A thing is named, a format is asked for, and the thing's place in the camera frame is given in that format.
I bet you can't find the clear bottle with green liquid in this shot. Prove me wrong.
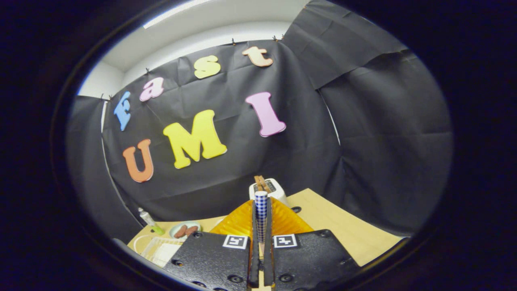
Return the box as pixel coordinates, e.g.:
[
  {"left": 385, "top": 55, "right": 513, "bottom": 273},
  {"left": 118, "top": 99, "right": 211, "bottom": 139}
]
[{"left": 138, "top": 208, "right": 165, "bottom": 236}]

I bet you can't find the white toaster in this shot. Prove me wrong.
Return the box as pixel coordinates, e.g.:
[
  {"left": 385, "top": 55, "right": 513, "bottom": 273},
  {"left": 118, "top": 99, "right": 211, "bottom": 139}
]
[{"left": 248, "top": 178, "right": 288, "bottom": 205}]

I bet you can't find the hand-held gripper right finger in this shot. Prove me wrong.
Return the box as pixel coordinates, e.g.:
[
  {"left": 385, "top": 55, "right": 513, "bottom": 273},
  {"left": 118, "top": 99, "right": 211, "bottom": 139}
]
[{"left": 263, "top": 197, "right": 361, "bottom": 291}]

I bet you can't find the light green plate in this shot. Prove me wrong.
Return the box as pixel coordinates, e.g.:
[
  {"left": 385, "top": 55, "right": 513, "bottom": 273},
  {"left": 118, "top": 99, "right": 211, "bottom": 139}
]
[{"left": 169, "top": 221, "right": 202, "bottom": 240}]

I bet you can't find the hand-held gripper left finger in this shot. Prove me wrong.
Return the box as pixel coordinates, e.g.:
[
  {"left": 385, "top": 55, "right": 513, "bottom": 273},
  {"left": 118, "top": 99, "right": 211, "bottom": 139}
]
[{"left": 163, "top": 199, "right": 261, "bottom": 291}]

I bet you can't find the blue checked handle spoon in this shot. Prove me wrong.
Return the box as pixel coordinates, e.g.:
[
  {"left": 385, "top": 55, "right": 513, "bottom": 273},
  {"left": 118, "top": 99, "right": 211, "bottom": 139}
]
[{"left": 254, "top": 191, "right": 269, "bottom": 259}]

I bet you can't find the white wire dish rack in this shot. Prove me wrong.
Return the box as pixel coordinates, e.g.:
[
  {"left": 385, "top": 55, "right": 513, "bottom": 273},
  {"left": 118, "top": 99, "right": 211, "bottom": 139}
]
[{"left": 133, "top": 235, "right": 188, "bottom": 268}]

